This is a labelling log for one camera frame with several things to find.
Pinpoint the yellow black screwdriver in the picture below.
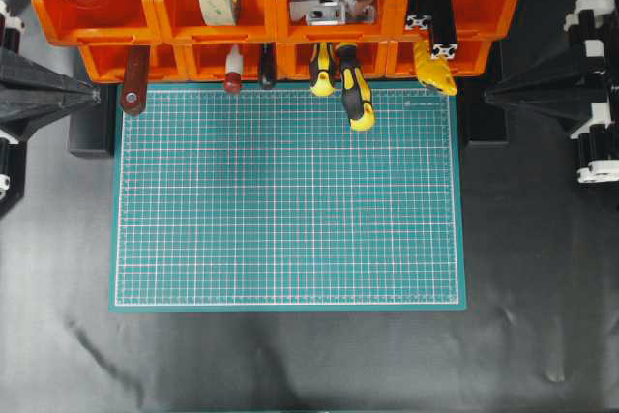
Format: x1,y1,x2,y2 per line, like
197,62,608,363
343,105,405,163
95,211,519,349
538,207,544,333
336,43,375,132
309,43,336,97

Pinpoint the black aluminium extrusion long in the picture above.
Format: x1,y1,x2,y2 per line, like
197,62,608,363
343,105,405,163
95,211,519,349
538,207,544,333
422,0,458,60

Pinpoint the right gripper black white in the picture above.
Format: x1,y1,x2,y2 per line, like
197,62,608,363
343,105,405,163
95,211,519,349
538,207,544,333
484,0,618,185

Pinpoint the yellow black screwdriver right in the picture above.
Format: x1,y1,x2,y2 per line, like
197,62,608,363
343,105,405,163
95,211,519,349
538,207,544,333
336,43,375,132

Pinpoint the brown wooden tool handle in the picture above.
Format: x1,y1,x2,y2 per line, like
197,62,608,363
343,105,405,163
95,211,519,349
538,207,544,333
120,45,150,116

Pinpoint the yellow black screwdriver left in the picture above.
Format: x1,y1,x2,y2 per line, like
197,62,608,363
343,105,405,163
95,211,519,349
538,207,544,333
309,43,336,97

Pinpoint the orange container rack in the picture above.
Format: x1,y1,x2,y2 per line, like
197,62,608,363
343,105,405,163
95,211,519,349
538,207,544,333
30,0,521,85

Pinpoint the green cutting mat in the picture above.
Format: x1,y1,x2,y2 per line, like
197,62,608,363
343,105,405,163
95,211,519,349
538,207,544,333
109,81,467,312

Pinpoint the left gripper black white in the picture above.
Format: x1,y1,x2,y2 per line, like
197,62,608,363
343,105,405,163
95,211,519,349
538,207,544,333
1,1,102,203

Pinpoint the black pen tool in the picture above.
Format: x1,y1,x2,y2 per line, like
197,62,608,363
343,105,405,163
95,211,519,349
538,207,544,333
258,43,277,90

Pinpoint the yellow utility cutter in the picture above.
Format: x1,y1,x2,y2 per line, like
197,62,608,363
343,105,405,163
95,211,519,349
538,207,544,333
413,40,457,96

